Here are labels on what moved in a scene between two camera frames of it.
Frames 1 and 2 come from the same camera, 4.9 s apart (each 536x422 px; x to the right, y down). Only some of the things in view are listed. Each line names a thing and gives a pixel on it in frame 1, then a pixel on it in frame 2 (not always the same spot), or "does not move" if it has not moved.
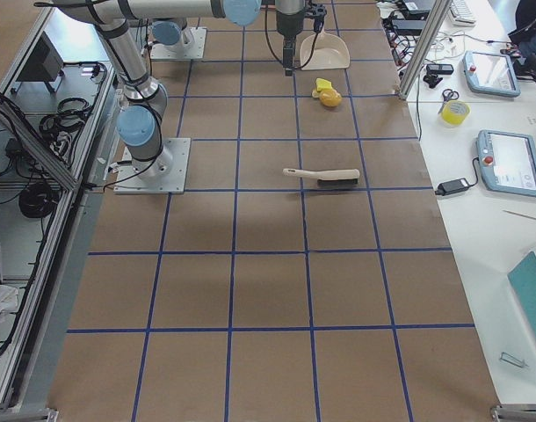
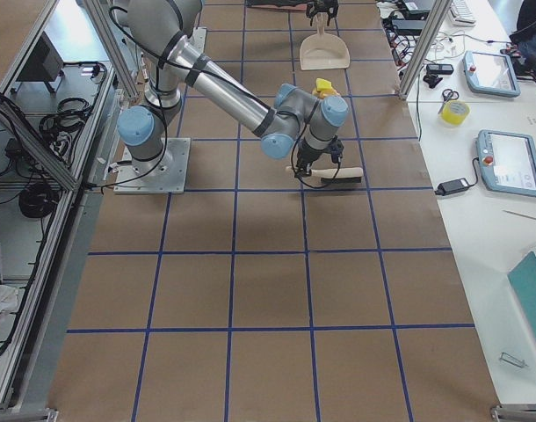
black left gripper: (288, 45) to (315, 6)
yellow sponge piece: (322, 83) does not move
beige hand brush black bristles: (328, 178) does not move
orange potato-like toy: (330, 98) does not move
